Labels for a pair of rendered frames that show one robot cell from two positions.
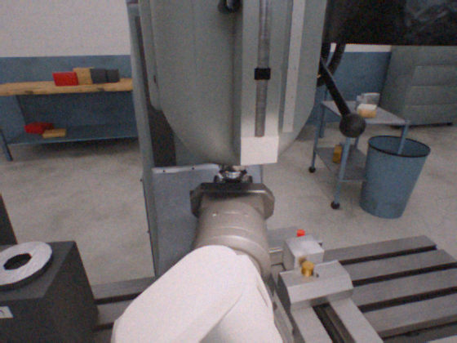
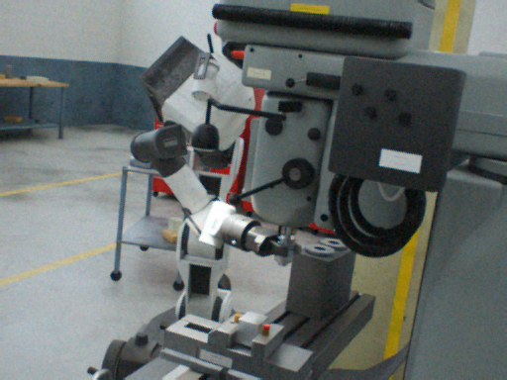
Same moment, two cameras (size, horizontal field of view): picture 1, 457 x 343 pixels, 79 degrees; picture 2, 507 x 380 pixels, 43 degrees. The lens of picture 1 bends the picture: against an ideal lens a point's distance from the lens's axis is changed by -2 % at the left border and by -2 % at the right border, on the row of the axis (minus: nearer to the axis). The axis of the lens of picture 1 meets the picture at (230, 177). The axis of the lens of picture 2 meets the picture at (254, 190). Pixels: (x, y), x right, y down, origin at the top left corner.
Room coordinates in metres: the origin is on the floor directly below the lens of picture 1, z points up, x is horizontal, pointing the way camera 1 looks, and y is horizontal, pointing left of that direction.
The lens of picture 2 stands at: (1.25, -1.34, 1.71)
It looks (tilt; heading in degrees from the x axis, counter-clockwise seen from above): 12 degrees down; 126
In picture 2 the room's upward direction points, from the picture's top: 7 degrees clockwise
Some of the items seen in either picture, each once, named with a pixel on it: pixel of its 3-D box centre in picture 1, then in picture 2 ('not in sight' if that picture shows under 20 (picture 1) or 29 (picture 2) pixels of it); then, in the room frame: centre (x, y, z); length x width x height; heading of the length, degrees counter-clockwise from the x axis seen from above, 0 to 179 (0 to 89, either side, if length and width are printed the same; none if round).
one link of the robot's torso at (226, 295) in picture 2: not in sight; (204, 307); (-0.33, 0.59, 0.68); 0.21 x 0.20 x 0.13; 120
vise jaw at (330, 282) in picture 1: (314, 283); (230, 329); (0.37, -0.16, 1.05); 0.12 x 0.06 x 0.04; 104
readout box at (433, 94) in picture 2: not in sight; (393, 122); (0.75, -0.27, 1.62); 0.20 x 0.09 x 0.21; 12
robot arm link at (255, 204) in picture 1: (231, 223); (256, 238); (0.30, 0.00, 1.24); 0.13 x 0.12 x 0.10; 88
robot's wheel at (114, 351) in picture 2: not in sight; (115, 366); (-0.43, 0.22, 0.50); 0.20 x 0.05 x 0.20; 120
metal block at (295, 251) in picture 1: (301, 256); (252, 329); (0.42, -0.14, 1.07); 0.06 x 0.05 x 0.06; 104
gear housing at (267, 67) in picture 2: not in sight; (326, 74); (0.44, 0.00, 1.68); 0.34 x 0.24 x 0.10; 12
